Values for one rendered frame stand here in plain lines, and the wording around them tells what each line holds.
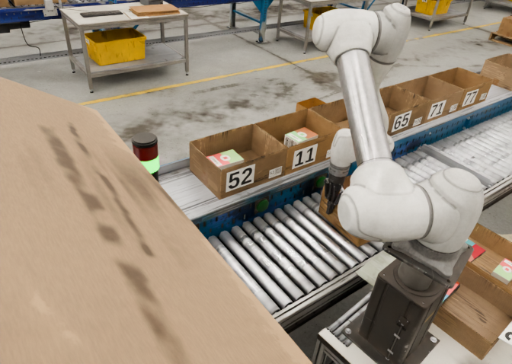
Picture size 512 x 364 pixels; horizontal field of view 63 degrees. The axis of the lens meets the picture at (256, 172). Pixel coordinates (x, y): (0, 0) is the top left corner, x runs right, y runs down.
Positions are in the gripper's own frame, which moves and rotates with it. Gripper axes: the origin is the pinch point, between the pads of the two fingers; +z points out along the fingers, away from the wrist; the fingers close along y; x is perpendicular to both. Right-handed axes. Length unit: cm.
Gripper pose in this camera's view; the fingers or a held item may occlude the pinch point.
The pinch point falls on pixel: (330, 207)
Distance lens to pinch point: 203.1
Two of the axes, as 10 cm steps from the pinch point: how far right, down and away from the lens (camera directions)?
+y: 5.8, 4.9, -6.5
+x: 8.1, -2.8, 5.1
